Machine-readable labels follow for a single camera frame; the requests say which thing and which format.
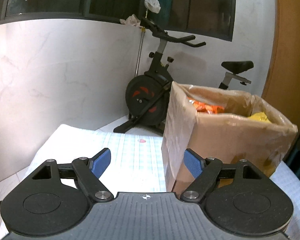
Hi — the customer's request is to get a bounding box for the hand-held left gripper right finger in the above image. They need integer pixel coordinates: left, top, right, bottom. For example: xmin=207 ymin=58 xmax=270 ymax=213
xmin=180 ymin=148 xmax=265 ymax=203

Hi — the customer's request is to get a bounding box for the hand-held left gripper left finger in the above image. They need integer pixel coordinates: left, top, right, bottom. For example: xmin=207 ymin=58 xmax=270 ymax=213
xmin=30 ymin=148 xmax=114 ymax=203

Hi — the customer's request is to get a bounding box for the brown cardboard box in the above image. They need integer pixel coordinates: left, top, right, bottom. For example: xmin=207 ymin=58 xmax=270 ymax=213
xmin=162 ymin=81 xmax=298 ymax=192

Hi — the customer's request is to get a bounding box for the orange snack packet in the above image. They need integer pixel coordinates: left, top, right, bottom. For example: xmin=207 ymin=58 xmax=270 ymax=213
xmin=187 ymin=96 xmax=225 ymax=115

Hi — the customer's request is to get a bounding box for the white checked tablecloth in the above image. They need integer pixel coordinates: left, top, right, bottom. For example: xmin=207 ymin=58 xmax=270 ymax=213
xmin=0 ymin=124 xmax=300 ymax=240

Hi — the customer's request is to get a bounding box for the black exercise bike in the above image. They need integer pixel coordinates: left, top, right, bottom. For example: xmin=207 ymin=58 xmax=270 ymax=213
xmin=113 ymin=17 xmax=254 ymax=134

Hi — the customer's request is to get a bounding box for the metal pole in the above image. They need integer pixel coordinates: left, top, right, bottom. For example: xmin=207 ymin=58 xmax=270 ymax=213
xmin=135 ymin=27 xmax=146 ymax=77

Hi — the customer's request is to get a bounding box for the orange wooden door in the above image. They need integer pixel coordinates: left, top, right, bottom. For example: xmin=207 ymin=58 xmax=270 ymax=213
xmin=261 ymin=0 xmax=300 ymax=126

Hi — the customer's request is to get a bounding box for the crumpled white cloth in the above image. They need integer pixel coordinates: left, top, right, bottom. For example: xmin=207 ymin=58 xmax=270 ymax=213
xmin=119 ymin=14 xmax=142 ymax=28

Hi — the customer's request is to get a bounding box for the white plastic bag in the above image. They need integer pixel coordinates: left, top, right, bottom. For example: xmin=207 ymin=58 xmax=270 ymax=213
xmin=144 ymin=0 xmax=161 ymax=14

